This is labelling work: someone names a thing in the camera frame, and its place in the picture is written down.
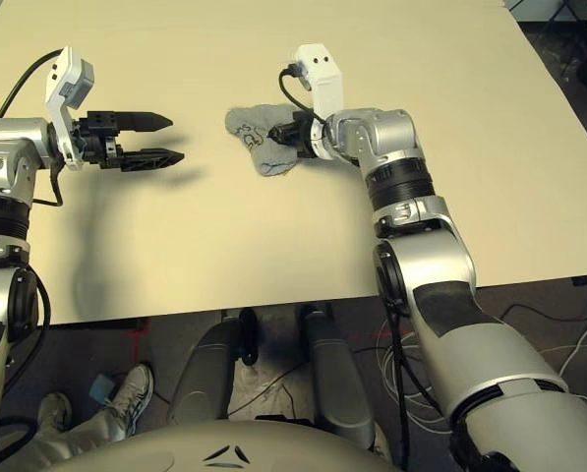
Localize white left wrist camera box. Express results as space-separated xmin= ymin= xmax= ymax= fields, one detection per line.
xmin=44 ymin=46 xmax=97 ymax=171

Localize black camera cable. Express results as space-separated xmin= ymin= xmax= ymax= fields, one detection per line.
xmin=0 ymin=48 xmax=64 ymax=207
xmin=278 ymin=63 xmax=326 ymax=124

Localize grey left robot leg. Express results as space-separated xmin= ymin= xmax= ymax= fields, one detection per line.
xmin=167 ymin=308 xmax=260 ymax=427

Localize black left camera cable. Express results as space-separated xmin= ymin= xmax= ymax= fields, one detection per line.
xmin=0 ymin=48 xmax=64 ymax=207

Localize grey robot leg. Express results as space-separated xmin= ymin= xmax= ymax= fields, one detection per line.
xmin=167 ymin=308 xmax=260 ymax=427
xmin=300 ymin=304 xmax=376 ymax=443

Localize grey rag with black print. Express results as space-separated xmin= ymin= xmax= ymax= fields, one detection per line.
xmin=224 ymin=102 xmax=304 ymax=178

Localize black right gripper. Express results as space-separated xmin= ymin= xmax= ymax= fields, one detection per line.
xmin=267 ymin=110 xmax=320 ymax=159

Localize grey robot torso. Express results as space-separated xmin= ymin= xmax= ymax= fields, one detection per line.
xmin=46 ymin=420 xmax=402 ymax=472

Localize grey right robot leg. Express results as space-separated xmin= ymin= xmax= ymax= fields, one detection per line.
xmin=300 ymin=304 xmax=376 ymax=443

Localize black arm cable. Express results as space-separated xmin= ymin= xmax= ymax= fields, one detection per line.
xmin=379 ymin=250 xmax=451 ymax=472
xmin=7 ymin=269 xmax=53 ymax=335

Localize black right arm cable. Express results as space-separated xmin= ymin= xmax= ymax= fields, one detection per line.
xmin=379 ymin=250 xmax=451 ymax=472

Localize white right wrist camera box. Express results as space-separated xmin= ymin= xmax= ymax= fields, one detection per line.
xmin=292 ymin=43 xmax=346 ymax=122

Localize small blue floor object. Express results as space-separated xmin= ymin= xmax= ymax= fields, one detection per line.
xmin=88 ymin=374 xmax=117 ymax=400

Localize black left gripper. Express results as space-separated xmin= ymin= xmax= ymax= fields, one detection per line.
xmin=71 ymin=110 xmax=186 ymax=172

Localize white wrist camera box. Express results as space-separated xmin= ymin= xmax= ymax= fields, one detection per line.
xmin=44 ymin=46 xmax=97 ymax=171
xmin=292 ymin=43 xmax=346 ymax=122

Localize white bystander sneaker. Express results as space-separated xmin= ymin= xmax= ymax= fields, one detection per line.
xmin=106 ymin=363 xmax=155 ymax=439
xmin=36 ymin=391 xmax=73 ymax=434

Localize black right camera cable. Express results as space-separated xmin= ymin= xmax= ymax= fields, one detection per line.
xmin=278 ymin=63 xmax=326 ymax=124

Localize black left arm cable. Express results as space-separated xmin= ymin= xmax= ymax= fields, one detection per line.
xmin=7 ymin=269 xmax=53 ymax=335

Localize bystander leg grey trousers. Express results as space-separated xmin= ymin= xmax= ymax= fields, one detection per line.
xmin=0 ymin=407 xmax=127 ymax=472

